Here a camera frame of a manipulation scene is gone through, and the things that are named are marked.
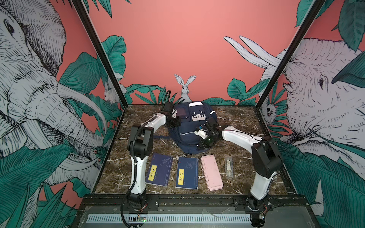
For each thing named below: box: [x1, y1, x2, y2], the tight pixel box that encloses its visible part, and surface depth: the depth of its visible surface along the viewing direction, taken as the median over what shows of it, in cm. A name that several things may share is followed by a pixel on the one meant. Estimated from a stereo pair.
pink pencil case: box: [201, 154, 224, 191], surface depth 84 cm
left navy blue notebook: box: [144, 153, 173, 187], surface depth 86 cm
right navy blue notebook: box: [175, 156, 199, 190], surface depth 86 cm
